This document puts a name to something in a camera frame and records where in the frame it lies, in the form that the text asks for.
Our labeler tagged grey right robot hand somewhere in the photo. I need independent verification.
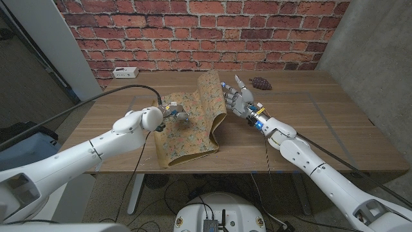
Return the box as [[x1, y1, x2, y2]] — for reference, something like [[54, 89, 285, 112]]
[[220, 74, 270, 125]]

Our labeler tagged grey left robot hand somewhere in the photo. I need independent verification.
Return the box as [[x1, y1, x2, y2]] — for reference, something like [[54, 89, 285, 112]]
[[159, 101, 191, 123]]

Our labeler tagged floral kraft wrapping paper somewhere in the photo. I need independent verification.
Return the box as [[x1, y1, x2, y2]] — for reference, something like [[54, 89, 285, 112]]
[[153, 70, 228, 169]]

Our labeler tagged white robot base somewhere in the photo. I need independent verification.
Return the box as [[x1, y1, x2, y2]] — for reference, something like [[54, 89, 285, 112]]
[[173, 192, 267, 232]]

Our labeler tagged brown pinecone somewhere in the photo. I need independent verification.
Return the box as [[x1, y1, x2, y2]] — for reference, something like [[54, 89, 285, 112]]
[[249, 76, 273, 91]]

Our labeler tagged white power strip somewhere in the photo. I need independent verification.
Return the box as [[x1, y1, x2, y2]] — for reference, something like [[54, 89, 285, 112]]
[[112, 66, 140, 79]]

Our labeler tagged black floor fan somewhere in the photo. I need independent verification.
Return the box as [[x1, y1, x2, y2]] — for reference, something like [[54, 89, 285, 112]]
[[144, 173, 170, 190]]

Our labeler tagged red brick printed backdrop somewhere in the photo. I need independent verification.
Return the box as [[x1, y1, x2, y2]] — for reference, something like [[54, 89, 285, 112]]
[[53, 0, 351, 90]]

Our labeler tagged white table leg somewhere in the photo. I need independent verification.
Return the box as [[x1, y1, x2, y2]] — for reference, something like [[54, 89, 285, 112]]
[[127, 173, 145, 215]]

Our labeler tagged grey table leg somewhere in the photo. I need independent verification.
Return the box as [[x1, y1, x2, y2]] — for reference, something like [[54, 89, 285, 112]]
[[291, 173, 312, 216]]

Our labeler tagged grey electronics box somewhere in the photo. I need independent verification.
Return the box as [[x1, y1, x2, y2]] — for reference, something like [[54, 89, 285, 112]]
[[202, 218, 220, 232]]

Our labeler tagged black cloth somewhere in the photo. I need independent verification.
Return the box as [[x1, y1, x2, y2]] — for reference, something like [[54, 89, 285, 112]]
[[0, 121, 59, 152]]

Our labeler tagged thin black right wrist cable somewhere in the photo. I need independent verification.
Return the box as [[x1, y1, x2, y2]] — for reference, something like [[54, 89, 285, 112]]
[[262, 133, 364, 232]]

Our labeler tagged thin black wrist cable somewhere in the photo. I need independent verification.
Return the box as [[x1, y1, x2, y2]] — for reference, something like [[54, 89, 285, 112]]
[[262, 133, 364, 232], [114, 130, 152, 223]]

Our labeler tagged thin black left wrist cable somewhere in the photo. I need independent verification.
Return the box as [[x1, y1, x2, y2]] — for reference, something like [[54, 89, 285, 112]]
[[114, 130, 152, 223]]

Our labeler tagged white floor cable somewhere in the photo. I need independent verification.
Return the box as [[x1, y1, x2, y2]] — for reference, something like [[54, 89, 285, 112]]
[[250, 173, 289, 228]]

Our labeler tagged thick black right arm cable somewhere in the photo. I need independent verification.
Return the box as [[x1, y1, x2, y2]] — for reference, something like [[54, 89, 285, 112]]
[[295, 131, 412, 209]]

